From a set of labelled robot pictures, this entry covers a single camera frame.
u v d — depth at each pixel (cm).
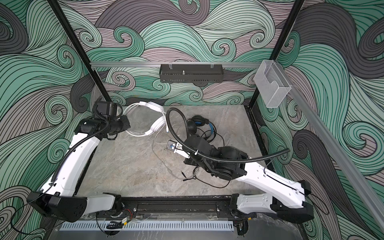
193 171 86
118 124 64
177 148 47
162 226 76
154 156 94
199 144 39
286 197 37
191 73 95
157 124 68
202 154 38
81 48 87
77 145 43
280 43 84
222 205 74
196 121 101
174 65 93
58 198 37
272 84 80
